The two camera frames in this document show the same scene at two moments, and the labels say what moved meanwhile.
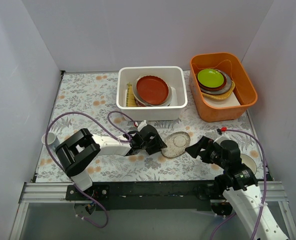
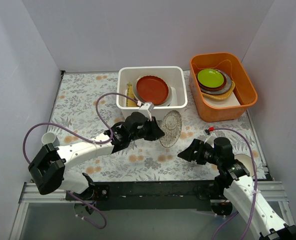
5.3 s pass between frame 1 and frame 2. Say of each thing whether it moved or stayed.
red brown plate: stayed
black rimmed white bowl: stayed
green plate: stayed
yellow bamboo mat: stayed
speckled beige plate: moved
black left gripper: moved
